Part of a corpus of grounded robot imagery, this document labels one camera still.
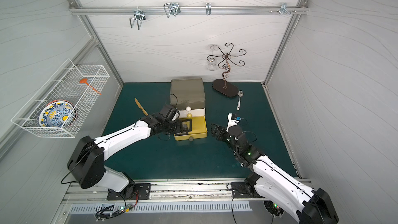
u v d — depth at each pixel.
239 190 0.74
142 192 0.73
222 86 1.16
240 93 1.15
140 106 1.07
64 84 0.70
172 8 0.75
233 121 0.71
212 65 1.05
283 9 0.77
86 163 0.42
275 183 0.49
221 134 0.69
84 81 0.78
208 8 0.72
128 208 0.69
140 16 0.78
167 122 0.70
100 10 0.78
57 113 0.62
